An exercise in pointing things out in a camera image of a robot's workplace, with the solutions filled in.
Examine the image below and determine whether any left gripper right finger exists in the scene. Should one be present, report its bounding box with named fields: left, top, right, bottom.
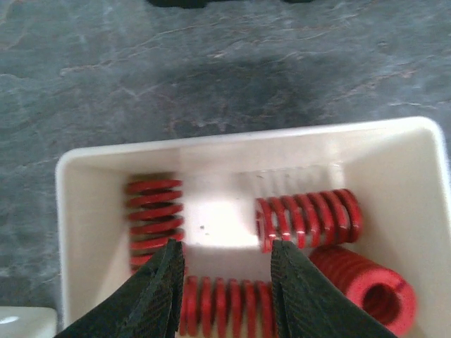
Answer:
left=271, top=241, right=395, bottom=338

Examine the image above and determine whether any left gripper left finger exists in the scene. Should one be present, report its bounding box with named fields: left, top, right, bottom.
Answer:
left=57, top=239, right=185, bottom=337

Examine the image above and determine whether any large red spring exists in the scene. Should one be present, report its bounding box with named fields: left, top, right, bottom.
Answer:
left=254, top=188, right=364, bottom=253
left=125, top=178, right=185, bottom=273

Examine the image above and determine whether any small red spring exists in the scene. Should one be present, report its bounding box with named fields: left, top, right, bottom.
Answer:
left=309, top=246, right=417, bottom=337
left=178, top=276, right=278, bottom=338

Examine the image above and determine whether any white parts tray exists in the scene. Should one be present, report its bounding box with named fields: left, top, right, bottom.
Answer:
left=56, top=117, right=450, bottom=337

